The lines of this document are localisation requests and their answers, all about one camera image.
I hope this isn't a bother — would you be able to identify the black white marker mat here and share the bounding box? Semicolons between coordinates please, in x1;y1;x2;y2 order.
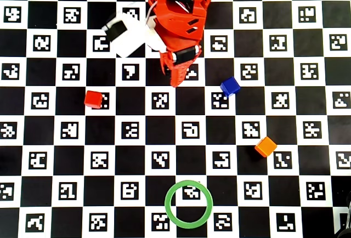
0;0;351;238

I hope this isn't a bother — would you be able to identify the blue cube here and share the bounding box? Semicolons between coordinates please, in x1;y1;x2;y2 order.
220;76;241;98

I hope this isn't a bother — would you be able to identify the red cube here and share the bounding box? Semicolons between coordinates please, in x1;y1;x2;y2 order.
83;90;104;109

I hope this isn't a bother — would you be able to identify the green ring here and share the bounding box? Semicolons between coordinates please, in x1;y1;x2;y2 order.
164;180;213;229

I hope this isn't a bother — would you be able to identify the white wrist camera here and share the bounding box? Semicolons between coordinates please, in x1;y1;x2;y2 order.
103;12;168;58

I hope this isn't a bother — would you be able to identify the orange cube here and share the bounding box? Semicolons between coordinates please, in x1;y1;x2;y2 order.
254;136;278;158

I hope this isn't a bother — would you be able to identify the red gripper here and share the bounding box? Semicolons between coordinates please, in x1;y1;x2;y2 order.
152;1;208;88

